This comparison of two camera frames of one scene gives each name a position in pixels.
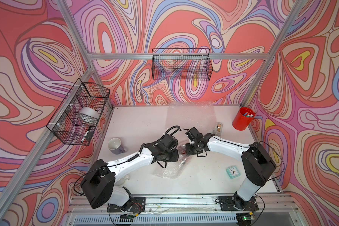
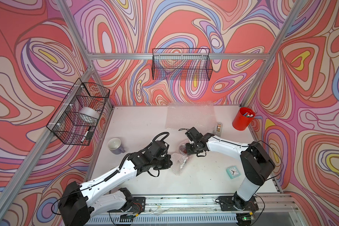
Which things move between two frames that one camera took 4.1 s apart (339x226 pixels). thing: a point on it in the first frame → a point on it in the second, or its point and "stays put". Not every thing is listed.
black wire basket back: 181,64 stays put
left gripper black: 175,156 → 167,157
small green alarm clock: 233,172 stays put
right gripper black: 188,150 stays put
